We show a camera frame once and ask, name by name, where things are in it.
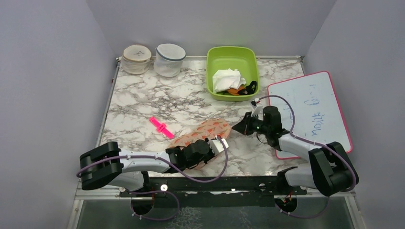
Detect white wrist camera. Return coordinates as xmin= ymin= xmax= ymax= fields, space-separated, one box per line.
xmin=208 ymin=137 xmax=229 ymax=156
xmin=250 ymin=98 xmax=263 ymax=118

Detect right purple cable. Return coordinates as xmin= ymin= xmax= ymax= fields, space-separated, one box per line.
xmin=256 ymin=94 xmax=358 ymax=219

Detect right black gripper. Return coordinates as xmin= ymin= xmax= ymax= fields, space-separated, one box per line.
xmin=233 ymin=111 xmax=270 ymax=135

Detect pink framed whiteboard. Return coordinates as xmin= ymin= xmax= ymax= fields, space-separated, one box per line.
xmin=267 ymin=71 xmax=352 ymax=153

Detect beige round laundry bag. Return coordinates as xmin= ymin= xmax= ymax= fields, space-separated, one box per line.
xmin=121 ymin=44 xmax=152 ymax=74

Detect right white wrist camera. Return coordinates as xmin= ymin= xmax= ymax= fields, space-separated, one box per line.
xmin=250 ymin=98 xmax=263 ymax=118

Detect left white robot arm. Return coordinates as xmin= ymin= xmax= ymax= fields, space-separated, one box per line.
xmin=76 ymin=136 xmax=229 ymax=196

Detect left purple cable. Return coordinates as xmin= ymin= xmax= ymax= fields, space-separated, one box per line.
xmin=76 ymin=135 xmax=229 ymax=221

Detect pink plastic clip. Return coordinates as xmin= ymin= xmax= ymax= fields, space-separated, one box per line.
xmin=149 ymin=117 xmax=174 ymax=139

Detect purple cable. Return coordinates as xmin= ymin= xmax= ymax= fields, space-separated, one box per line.
xmin=76 ymin=135 xmax=229 ymax=221
xmin=256 ymin=94 xmax=358 ymax=219

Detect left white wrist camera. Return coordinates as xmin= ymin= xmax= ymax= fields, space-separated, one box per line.
xmin=208 ymin=137 xmax=229 ymax=156

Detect crumpled white cloth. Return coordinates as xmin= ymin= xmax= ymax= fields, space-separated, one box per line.
xmin=212 ymin=68 xmax=246 ymax=93

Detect green plastic bin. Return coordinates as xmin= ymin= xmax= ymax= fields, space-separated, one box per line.
xmin=206 ymin=46 xmax=260 ymax=102

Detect orange and black items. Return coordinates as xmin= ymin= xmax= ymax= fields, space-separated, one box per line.
xmin=220 ymin=81 xmax=257 ymax=96

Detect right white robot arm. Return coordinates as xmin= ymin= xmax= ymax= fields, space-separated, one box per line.
xmin=232 ymin=106 xmax=359 ymax=197

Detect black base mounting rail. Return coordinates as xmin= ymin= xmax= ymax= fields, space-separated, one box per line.
xmin=119 ymin=176 xmax=307 ymax=208

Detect floral mesh laundry bag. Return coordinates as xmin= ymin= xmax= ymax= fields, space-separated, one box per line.
xmin=162 ymin=119 xmax=231 ymax=173

